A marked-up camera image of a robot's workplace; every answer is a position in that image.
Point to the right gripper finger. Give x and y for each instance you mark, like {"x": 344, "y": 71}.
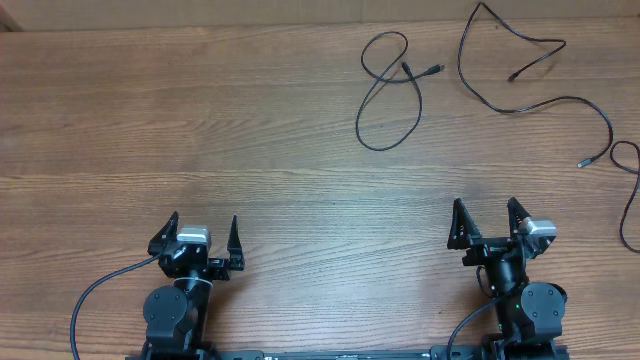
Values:
{"x": 463, "y": 231}
{"x": 518, "y": 218}

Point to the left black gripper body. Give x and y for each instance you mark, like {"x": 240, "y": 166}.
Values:
{"x": 214, "y": 270}

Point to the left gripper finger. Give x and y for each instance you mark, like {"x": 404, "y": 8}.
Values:
{"x": 234, "y": 248}
{"x": 164, "y": 236}

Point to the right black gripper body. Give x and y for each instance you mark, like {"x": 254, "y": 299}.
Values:
{"x": 485, "y": 250}

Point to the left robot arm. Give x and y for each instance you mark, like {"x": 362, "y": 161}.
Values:
{"x": 176, "y": 314}

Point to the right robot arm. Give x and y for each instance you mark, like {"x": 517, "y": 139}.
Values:
{"x": 529, "y": 314}

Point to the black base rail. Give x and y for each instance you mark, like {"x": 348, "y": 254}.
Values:
{"x": 438, "y": 352}

